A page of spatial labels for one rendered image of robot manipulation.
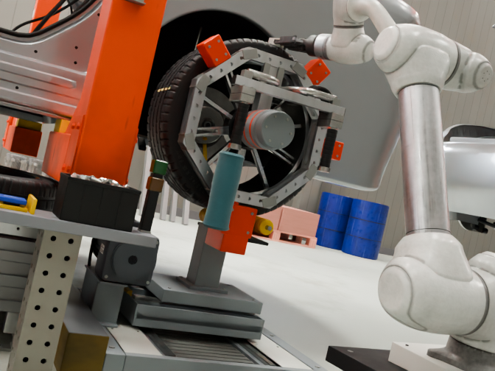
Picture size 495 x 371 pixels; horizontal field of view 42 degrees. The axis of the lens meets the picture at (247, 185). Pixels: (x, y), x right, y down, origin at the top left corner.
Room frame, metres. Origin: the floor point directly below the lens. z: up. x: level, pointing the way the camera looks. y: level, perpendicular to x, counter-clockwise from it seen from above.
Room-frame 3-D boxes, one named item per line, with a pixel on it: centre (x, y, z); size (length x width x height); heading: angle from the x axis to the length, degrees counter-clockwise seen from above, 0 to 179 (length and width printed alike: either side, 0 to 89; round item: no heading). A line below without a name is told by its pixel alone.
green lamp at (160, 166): (1.82, 0.26, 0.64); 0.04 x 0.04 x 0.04; 25
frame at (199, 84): (2.30, 0.01, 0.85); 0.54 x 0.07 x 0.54; 115
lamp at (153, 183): (1.82, 0.26, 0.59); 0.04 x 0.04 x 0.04; 25
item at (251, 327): (2.44, 0.13, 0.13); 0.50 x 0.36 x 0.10; 115
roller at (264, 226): (2.45, -0.05, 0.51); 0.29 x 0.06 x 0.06; 25
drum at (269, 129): (2.24, -0.02, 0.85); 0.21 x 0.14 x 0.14; 25
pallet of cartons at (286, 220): (8.75, -0.33, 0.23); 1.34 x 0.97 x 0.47; 122
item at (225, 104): (2.66, 0.23, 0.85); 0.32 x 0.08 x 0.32; 115
